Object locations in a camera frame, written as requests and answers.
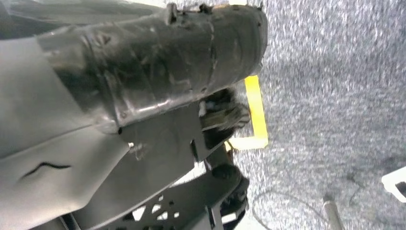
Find yellow floor tape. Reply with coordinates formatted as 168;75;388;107
224;75;269;151

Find thin black floor cable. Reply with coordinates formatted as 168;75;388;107
250;190;329;230

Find white bracket piece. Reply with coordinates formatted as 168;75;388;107
381;166;406;204

